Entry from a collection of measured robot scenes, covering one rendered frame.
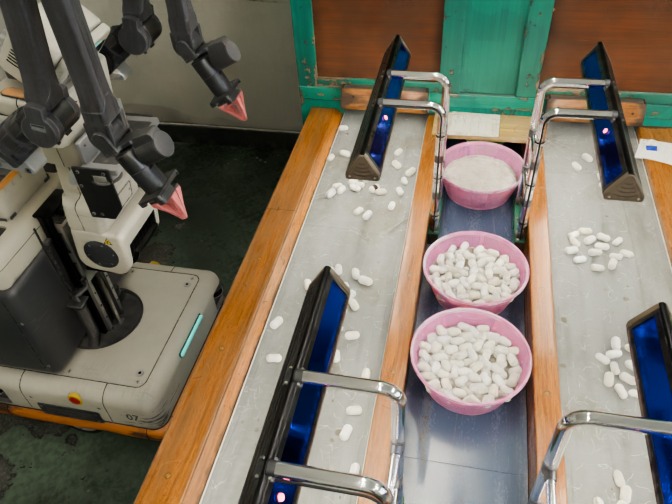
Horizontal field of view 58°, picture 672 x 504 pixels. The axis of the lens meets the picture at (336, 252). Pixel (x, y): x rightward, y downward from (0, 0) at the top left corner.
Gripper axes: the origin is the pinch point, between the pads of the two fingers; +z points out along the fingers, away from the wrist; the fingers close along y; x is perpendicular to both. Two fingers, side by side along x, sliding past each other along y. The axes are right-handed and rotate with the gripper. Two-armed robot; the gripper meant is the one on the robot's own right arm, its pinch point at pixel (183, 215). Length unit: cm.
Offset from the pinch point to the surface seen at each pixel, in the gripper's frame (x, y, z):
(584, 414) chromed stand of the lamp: -78, -47, 27
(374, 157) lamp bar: -41.2, 16.4, 12.3
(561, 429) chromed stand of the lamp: -74, -48, 29
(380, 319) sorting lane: -29, -3, 44
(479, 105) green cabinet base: -50, 90, 48
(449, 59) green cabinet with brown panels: -47, 91, 29
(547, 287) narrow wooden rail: -65, 12, 60
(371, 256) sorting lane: -24, 19, 42
